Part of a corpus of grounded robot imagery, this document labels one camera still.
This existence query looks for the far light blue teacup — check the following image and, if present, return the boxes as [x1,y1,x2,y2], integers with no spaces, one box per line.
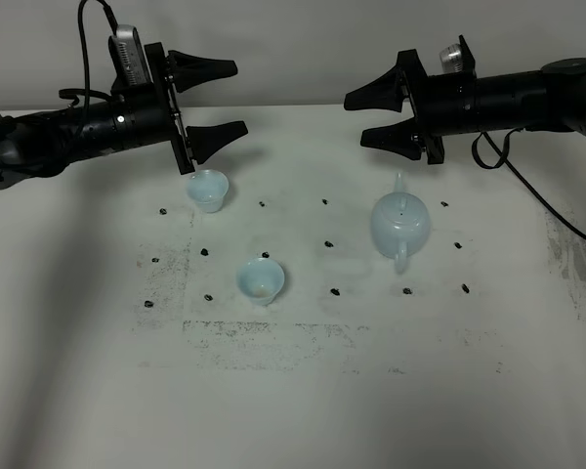
[187,169,230,213]

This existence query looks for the light blue teacup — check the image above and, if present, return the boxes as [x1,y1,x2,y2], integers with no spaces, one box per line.
[236,258,285,306]
[187,169,230,213]

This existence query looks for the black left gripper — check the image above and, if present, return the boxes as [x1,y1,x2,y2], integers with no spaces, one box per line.
[109,43,248,175]

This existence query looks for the near light blue teacup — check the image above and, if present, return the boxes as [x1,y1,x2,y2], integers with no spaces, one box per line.
[236,258,285,306]

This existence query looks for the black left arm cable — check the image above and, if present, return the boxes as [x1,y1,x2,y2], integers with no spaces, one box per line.
[58,0,121,107]

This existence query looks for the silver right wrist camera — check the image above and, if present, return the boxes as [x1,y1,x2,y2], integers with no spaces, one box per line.
[439,43,464,74]

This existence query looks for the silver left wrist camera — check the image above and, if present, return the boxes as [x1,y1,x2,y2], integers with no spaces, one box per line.
[108,24,151,87]

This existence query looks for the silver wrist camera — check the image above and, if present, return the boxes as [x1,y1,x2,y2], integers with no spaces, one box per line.
[108,24,151,87]
[439,43,464,74]

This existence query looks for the light blue porcelain teapot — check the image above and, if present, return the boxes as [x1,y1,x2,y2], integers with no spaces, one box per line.
[370,172,432,275]

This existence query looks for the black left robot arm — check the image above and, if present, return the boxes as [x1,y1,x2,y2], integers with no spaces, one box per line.
[0,43,248,190]

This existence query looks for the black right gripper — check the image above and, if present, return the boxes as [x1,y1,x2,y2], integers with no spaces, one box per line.
[344,36,477,164]

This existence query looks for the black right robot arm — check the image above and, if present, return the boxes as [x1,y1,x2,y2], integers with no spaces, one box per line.
[344,38,586,164]

